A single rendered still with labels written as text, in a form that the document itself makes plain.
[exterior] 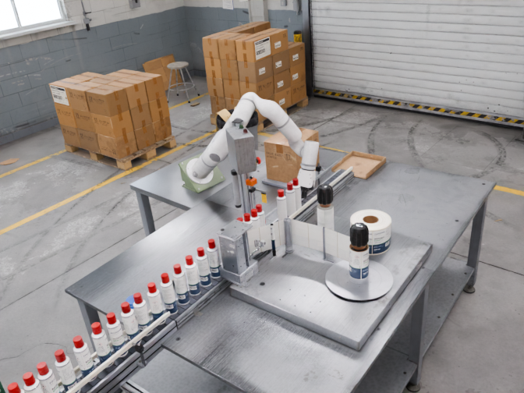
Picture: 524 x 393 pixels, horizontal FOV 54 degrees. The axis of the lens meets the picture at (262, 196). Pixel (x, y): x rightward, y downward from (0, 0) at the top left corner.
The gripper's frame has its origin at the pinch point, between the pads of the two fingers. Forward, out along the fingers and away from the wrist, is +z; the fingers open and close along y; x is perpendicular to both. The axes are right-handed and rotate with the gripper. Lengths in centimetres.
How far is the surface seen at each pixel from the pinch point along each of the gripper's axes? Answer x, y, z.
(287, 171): 21.4, -27.3, -6.8
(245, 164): -58, -2, -21
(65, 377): -155, 2, 52
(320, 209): -29.5, 27.9, -1.8
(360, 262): -51, 63, 11
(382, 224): -22, 58, -1
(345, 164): 67, -10, -13
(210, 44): 238, -302, -100
